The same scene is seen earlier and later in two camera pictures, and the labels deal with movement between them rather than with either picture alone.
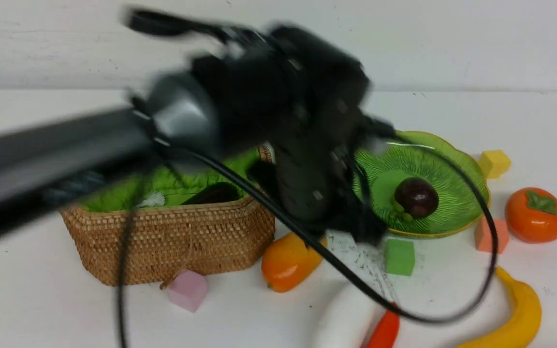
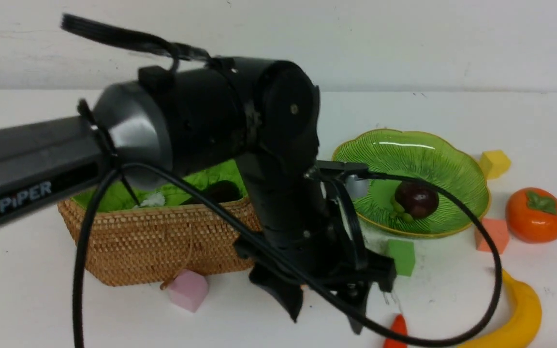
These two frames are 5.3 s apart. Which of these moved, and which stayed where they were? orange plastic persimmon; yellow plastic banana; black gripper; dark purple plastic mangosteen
Moved: black gripper
Stayed: dark purple plastic mangosteen; yellow plastic banana; orange plastic persimmon
